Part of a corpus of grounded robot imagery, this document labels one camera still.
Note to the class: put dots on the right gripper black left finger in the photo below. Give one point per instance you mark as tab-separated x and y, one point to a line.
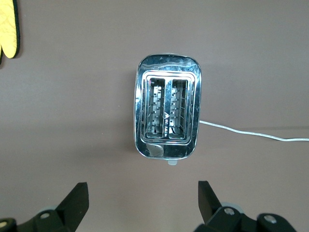
70	212

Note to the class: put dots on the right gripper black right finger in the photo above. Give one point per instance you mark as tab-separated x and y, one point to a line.
214	217

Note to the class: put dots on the chrome and cream toaster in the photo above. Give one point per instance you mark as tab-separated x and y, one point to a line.
169	149

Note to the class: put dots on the brown table cover mat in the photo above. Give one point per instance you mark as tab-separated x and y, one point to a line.
72	120

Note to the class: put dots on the yellow quilted oven mitt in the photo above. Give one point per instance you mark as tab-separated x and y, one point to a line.
8	29

